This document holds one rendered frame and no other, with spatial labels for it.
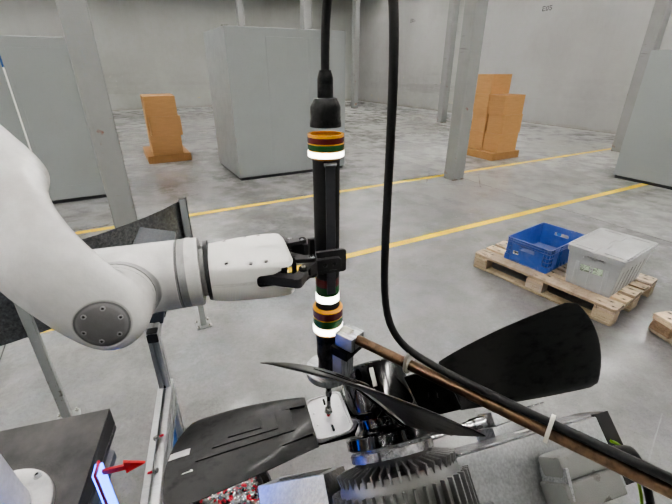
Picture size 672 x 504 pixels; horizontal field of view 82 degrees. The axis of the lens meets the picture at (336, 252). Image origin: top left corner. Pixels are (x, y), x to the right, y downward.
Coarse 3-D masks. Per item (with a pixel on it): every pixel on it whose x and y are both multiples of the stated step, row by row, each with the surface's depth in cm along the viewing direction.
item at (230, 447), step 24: (240, 408) 71; (264, 408) 68; (288, 408) 67; (192, 432) 67; (216, 432) 65; (240, 432) 63; (264, 432) 63; (288, 432) 62; (312, 432) 62; (192, 456) 60; (216, 456) 60; (240, 456) 59; (264, 456) 59; (288, 456) 59; (168, 480) 56; (192, 480) 55; (216, 480) 55; (240, 480) 55
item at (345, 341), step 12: (348, 324) 57; (336, 336) 55; (348, 336) 54; (336, 348) 55; (348, 348) 54; (360, 348) 57; (312, 360) 62; (336, 360) 57; (348, 360) 58; (336, 372) 58; (348, 372) 59; (324, 384) 58; (336, 384) 58
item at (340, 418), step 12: (324, 396) 69; (336, 396) 69; (312, 408) 67; (324, 408) 67; (336, 408) 66; (312, 420) 65; (324, 420) 64; (336, 420) 64; (348, 420) 64; (324, 432) 62; (336, 432) 62; (348, 432) 62
